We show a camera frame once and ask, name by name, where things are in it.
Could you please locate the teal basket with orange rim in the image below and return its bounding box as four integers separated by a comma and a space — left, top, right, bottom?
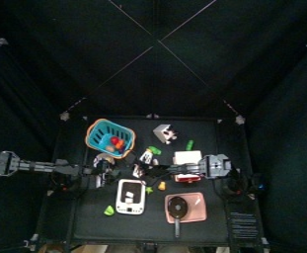
84, 118, 137, 160

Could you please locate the pink square plate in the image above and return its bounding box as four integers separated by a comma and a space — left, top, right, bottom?
163, 192, 208, 224

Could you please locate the white red sushi piece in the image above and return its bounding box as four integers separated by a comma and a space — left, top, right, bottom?
132, 164, 145, 179

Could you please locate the red and white toy box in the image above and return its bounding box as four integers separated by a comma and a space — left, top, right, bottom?
172, 173, 202, 184

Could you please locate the white grey cube box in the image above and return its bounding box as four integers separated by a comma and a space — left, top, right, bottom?
152, 124, 179, 145

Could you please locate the green toy vegetable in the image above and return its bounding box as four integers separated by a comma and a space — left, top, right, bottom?
147, 145, 163, 156

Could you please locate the white square box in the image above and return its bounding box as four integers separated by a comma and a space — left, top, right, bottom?
172, 149, 204, 166

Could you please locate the white rectangular tray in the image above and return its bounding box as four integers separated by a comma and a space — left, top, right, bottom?
115, 178, 148, 216

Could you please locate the green toy wedge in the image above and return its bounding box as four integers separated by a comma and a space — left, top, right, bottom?
103, 205, 117, 217

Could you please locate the black toy frying pan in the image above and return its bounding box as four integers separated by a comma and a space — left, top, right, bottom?
166, 196, 188, 239

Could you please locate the white text label sticker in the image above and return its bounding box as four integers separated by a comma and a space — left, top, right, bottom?
228, 211, 259, 240

